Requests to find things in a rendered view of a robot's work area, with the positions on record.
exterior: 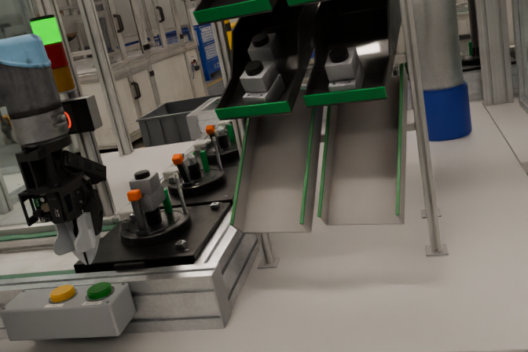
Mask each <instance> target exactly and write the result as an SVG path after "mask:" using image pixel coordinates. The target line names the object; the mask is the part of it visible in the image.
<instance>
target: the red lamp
mask: <svg viewBox="0 0 528 352"><path fill-rule="evenodd" d="M44 46H45V49H46V53H47V56H48V58H49V59H50V61H51V68H52V69H54V68H60V67H64V66H66V65H68V59H67V57H66V53H65V51H64V46H63V42H55V43H51V44H47V45H44Z"/></svg>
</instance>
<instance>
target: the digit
mask: <svg viewBox="0 0 528 352"><path fill-rule="evenodd" d="M62 106H63V109H64V114H65V115H66V118H67V119H66V120H67V122H68V127H69V131H68V133H69V132H74V131H78V128H77V125H76V122H75V117H74V115H73V111H72V107H71V104H63V105H62Z"/></svg>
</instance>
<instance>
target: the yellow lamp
mask: <svg viewBox="0 0 528 352"><path fill-rule="evenodd" d="M52 71H53V76H54V78H55V82H56V84H57V89H58V92H59V93H60V92H64V91H68V90H72V89H75V84H74V81H73V78H72V74H71V70H70V68H69V65H66V66H64V67H60V68H54V69H52Z"/></svg>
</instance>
